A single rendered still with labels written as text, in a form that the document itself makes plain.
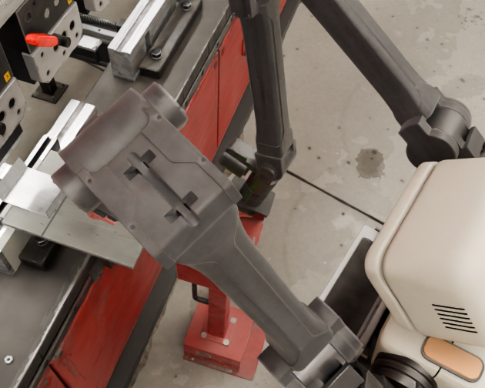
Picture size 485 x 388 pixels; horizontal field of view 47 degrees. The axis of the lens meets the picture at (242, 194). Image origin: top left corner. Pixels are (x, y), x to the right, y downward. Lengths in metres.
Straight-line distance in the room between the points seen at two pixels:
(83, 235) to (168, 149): 0.68
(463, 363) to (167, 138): 0.50
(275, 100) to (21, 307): 0.62
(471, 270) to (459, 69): 2.40
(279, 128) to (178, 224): 0.67
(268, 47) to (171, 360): 1.31
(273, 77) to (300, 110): 1.62
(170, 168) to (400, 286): 0.38
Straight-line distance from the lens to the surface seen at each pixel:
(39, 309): 1.17
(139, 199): 0.40
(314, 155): 2.44
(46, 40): 0.96
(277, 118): 1.02
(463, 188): 0.73
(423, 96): 0.90
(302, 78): 2.73
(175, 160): 0.40
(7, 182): 1.15
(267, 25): 0.92
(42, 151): 1.21
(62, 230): 1.09
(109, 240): 1.06
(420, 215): 0.72
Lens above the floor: 1.92
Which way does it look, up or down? 57 degrees down
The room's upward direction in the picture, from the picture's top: 5 degrees clockwise
